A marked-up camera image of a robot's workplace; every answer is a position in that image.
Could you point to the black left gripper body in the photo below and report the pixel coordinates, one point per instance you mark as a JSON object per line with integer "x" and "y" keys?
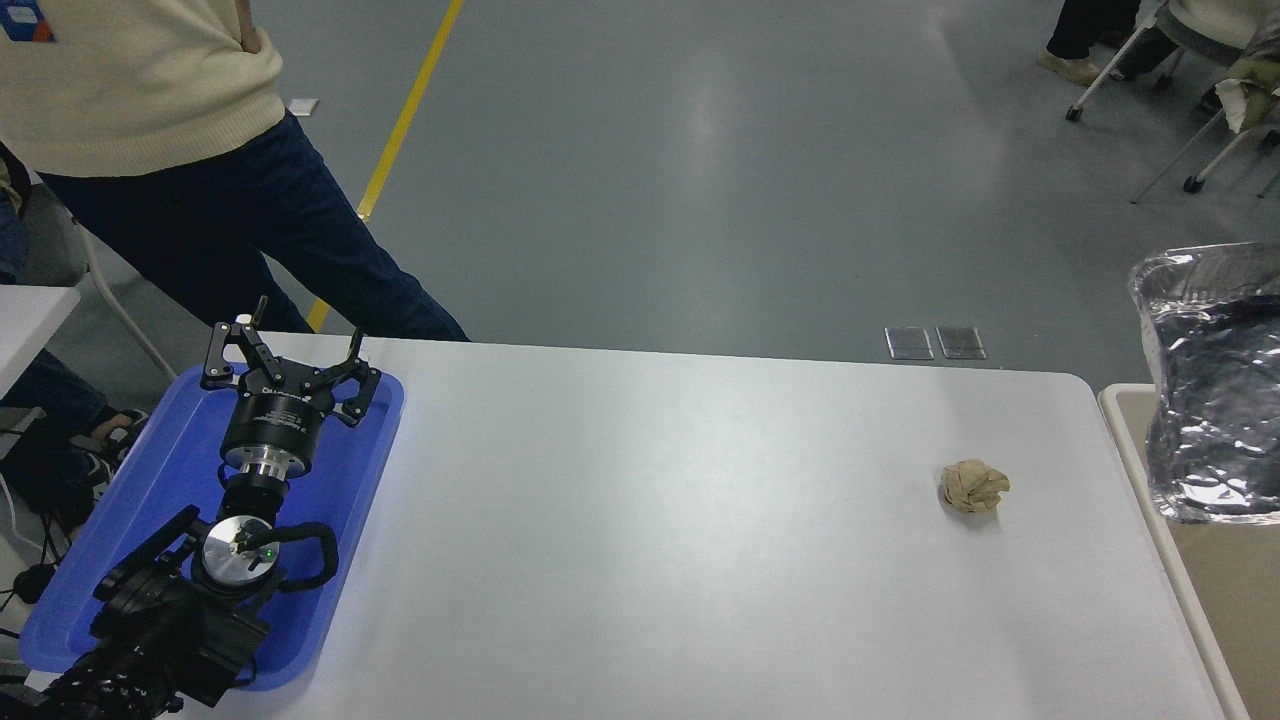
{"x": 275, "y": 420}

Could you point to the silver foil plate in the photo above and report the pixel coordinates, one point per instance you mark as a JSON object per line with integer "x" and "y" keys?
{"x": 1210, "y": 400}

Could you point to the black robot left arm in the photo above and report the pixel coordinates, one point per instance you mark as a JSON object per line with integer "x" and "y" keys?
{"x": 170, "y": 620}

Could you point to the metal floor outlet plate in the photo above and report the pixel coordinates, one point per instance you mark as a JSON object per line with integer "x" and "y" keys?
{"x": 961, "y": 342}
{"x": 908, "y": 343}

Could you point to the blue plastic tray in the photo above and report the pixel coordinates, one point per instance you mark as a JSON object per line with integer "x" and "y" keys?
{"x": 330, "y": 520}

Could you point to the small white table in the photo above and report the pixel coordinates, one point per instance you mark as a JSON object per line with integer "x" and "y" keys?
{"x": 25, "y": 320}

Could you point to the standing person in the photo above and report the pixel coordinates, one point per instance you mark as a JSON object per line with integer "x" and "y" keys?
{"x": 150, "y": 90}

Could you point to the crumpled tan paper ball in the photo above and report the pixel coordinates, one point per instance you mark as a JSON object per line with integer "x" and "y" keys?
{"x": 972, "y": 488}

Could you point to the person with dark trousers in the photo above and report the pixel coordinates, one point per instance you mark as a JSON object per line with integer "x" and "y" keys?
{"x": 1080, "y": 35}

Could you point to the large pale bin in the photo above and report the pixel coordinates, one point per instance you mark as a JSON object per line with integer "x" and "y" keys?
{"x": 1225, "y": 620}

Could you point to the olive and white cloth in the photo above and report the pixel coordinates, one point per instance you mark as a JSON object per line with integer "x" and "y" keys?
{"x": 1250, "y": 90}

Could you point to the white chair frame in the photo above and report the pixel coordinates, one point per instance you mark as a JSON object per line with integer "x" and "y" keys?
{"x": 125, "y": 320}

